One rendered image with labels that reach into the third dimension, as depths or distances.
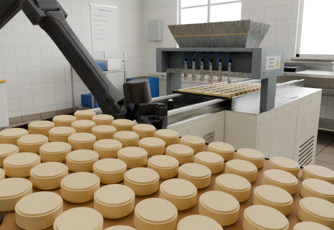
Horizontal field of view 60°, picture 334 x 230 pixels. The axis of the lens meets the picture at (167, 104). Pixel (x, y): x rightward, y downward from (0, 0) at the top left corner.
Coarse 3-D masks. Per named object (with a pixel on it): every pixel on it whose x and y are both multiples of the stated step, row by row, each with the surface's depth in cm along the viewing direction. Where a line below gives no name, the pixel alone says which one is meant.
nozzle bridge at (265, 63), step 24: (168, 48) 182; (192, 48) 170; (216, 48) 160; (240, 48) 150; (264, 48) 145; (168, 72) 189; (192, 72) 177; (216, 72) 166; (240, 72) 158; (264, 72) 149; (264, 96) 156
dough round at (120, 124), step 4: (116, 120) 66; (120, 120) 66; (124, 120) 66; (128, 120) 66; (112, 124) 63; (116, 124) 63; (120, 124) 63; (124, 124) 63; (128, 124) 63; (132, 124) 64; (116, 128) 63; (120, 128) 63; (124, 128) 63; (128, 128) 63; (132, 128) 64; (116, 132) 63
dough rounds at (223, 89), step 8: (184, 88) 186; (192, 88) 189; (200, 88) 186; (208, 88) 189; (216, 88) 186; (224, 88) 186; (232, 88) 189; (240, 88) 186; (248, 88) 194; (256, 88) 190; (224, 96) 160; (232, 96) 165
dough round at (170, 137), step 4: (156, 132) 60; (160, 132) 60; (164, 132) 60; (168, 132) 60; (172, 132) 60; (176, 132) 61; (156, 136) 59; (160, 136) 58; (164, 136) 58; (168, 136) 58; (172, 136) 58; (176, 136) 59; (164, 140) 58; (168, 140) 58; (172, 140) 58; (176, 140) 59; (168, 144) 58; (172, 144) 58
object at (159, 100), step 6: (258, 84) 263; (162, 96) 168; (168, 96) 170; (174, 96) 174; (180, 96) 178; (186, 96) 183; (192, 96) 188; (198, 96) 193; (150, 102) 159; (156, 102) 162; (162, 102) 166; (174, 102) 175; (180, 102) 179; (96, 108) 135; (96, 114) 133
